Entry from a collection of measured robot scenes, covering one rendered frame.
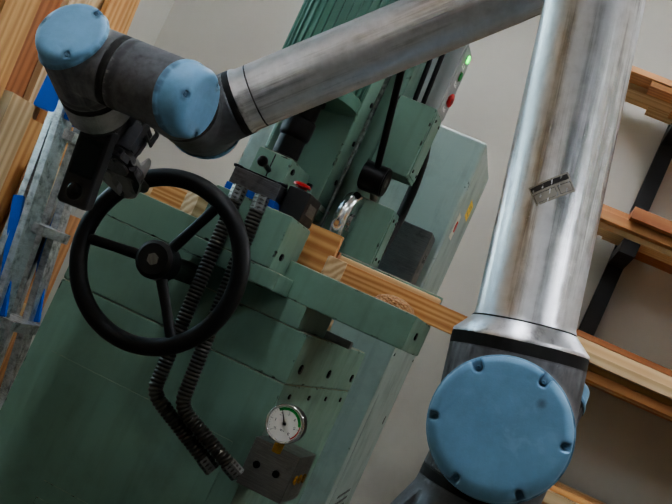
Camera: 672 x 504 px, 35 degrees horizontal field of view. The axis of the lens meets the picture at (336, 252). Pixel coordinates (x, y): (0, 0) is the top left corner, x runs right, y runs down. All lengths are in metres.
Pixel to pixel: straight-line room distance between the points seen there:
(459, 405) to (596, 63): 0.39
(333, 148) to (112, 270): 0.49
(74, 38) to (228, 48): 3.21
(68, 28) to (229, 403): 0.72
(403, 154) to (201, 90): 0.89
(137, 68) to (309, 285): 0.61
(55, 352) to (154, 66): 0.75
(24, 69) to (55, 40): 2.23
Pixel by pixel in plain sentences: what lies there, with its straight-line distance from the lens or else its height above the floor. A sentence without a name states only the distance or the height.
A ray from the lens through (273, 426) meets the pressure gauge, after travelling 1.70.
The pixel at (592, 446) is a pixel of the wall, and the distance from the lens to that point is 4.17.
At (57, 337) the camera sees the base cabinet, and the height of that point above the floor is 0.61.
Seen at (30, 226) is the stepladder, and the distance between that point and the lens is 2.72.
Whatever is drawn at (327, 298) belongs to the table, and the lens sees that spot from 1.75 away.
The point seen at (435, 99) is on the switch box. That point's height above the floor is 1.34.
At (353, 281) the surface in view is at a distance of 1.90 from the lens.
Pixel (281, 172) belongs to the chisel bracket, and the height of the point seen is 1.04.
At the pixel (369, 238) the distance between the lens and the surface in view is 2.07.
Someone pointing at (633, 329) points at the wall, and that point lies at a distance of 4.19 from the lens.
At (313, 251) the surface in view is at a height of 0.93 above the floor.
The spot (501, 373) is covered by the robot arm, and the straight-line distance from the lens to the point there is 1.09.
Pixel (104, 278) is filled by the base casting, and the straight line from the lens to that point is 1.87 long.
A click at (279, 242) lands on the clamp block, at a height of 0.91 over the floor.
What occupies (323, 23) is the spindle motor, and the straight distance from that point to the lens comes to 1.95.
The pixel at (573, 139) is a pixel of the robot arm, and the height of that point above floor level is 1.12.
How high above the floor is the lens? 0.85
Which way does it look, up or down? 3 degrees up
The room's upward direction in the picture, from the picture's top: 25 degrees clockwise
